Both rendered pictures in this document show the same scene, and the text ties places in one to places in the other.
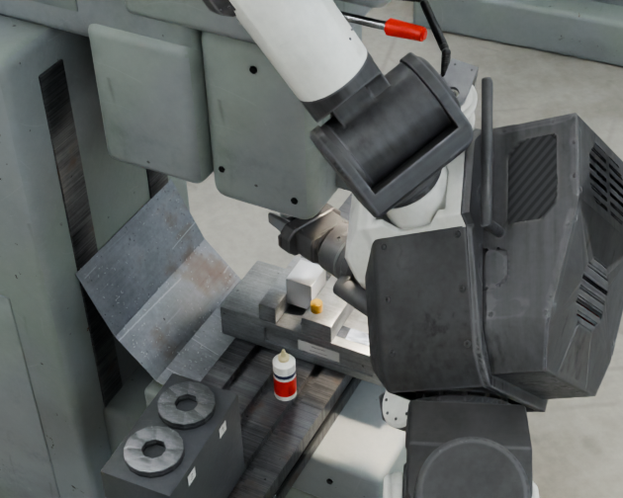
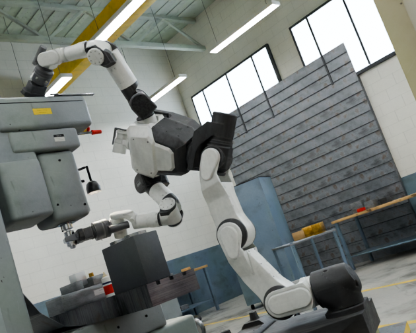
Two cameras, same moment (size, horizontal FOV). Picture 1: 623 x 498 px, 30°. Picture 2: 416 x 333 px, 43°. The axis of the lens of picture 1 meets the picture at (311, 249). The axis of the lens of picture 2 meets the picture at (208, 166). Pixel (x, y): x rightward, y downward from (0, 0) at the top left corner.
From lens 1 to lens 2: 2.62 m
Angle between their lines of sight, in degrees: 84
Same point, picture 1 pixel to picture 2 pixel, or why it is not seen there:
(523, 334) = (192, 123)
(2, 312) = not seen: outside the picture
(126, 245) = not seen: hidden behind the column
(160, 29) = (26, 155)
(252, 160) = (67, 195)
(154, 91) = (30, 178)
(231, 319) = (67, 299)
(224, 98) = (52, 175)
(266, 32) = (123, 64)
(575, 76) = not seen: outside the picture
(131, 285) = not seen: hidden behind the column
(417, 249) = (161, 123)
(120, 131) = (18, 203)
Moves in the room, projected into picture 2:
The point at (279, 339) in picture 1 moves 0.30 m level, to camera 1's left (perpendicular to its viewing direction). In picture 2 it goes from (86, 296) to (45, 310)
